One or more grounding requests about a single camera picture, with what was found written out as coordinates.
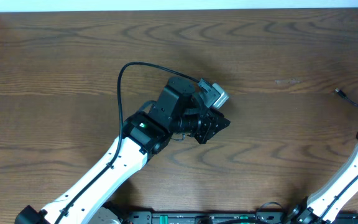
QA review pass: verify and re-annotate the black USB cable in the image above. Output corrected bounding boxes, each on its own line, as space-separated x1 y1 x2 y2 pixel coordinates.
334 87 358 109

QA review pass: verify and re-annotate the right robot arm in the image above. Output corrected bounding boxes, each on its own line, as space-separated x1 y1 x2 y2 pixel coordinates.
282 132 358 224

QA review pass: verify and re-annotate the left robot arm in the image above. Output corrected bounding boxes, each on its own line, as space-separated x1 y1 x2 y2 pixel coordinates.
15 77 230 223

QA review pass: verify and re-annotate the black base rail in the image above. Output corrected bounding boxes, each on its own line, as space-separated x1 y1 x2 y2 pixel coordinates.
104 201 358 224

